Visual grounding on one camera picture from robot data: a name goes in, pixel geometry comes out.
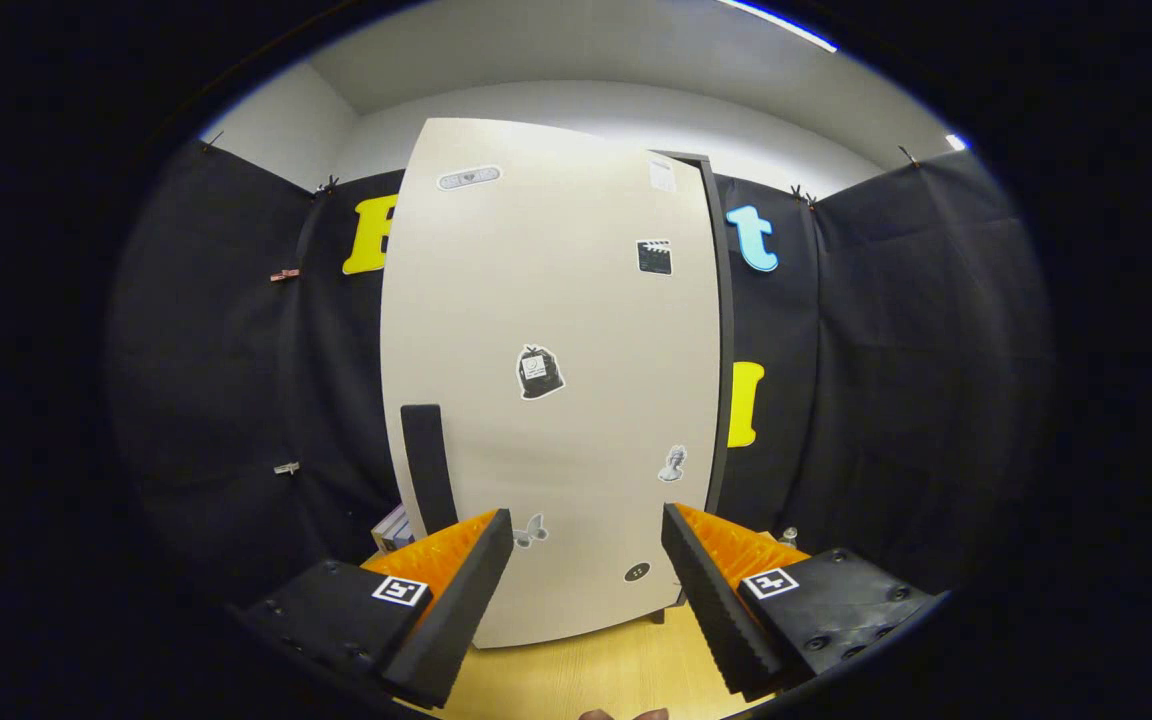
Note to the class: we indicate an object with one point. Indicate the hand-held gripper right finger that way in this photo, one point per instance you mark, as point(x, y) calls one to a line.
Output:
point(714, 610)

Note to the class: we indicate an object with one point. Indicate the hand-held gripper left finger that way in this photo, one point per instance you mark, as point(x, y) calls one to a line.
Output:
point(463, 610)

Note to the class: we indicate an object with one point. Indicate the grey shoe cabinet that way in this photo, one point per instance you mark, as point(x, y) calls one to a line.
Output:
point(726, 350)

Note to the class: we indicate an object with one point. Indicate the beige shoe cabinet door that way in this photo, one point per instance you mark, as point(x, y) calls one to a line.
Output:
point(556, 300)

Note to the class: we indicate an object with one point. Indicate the white book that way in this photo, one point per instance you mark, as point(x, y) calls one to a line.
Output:
point(391, 528)

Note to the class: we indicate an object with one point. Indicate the black backdrop cloth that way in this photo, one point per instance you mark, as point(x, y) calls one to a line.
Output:
point(886, 350)

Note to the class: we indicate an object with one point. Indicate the red clip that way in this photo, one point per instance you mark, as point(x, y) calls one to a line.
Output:
point(285, 274)

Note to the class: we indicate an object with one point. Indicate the black clip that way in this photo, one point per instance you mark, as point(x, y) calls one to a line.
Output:
point(802, 196)
point(326, 185)
point(908, 156)

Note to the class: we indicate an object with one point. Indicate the long ceiling light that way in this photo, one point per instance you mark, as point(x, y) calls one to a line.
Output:
point(781, 25)

